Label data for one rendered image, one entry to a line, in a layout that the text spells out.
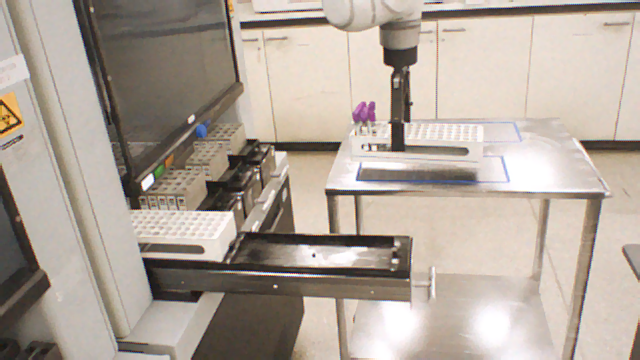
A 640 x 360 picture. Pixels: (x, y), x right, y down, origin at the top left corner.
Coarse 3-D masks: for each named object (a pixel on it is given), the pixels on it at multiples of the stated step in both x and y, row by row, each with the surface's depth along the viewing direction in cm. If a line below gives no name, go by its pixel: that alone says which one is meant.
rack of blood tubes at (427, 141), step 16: (384, 128) 124; (416, 128) 124; (432, 128) 123; (448, 128) 122; (464, 128) 121; (480, 128) 120; (352, 144) 122; (384, 144) 126; (416, 144) 128; (432, 144) 117; (448, 144) 116; (464, 144) 114; (480, 144) 114; (352, 160) 124; (368, 160) 123; (384, 160) 122; (400, 160) 120; (416, 160) 119; (448, 160) 117; (464, 160) 116; (480, 160) 115
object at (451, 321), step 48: (528, 144) 133; (576, 144) 140; (336, 192) 121; (384, 192) 119; (432, 192) 117; (480, 192) 114; (528, 192) 112; (576, 192) 110; (480, 288) 168; (528, 288) 165; (576, 288) 121; (384, 336) 152; (432, 336) 150; (480, 336) 149; (528, 336) 147; (576, 336) 127
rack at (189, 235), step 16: (144, 224) 105; (160, 224) 104; (176, 224) 103; (192, 224) 104; (208, 224) 103; (224, 224) 101; (144, 240) 100; (160, 240) 99; (176, 240) 99; (192, 240) 98; (208, 240) 97; (224, 240) 100; (144, 256) 102; (160, 256) 101; (176, 256) 100; (192, 256) 100; (208, 256) 99
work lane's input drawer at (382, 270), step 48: (240, 240) 105; (288, 240) 106; (336, 240) 104; (384, 240) 102; (192, 288) 101; (240, 288) 99; (288, 288) 97; (336, 288) 94; (384, 288) 92; (432, 288) 96
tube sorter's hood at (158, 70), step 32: (96, 0) 81; (128, 0) 90; (160, 0) 101; (192, 0) 115; (224, 0) 133; (96, 32) 81; (128, 32) 90; (160, 32) 101; (192, 32) 115; (224, 32) 134; (128, 64) 90; (160, 64) 101; (192, 64) 115; (224, 64) 134; (128, 96) 90; (160, 96) 102; (192, 96) 116; (224, 96) 133; (128, 128) 91; (160, 128) 102; (192, 128) 114; (128, 160) 90; (160, 160) 100; (128, 192) 93
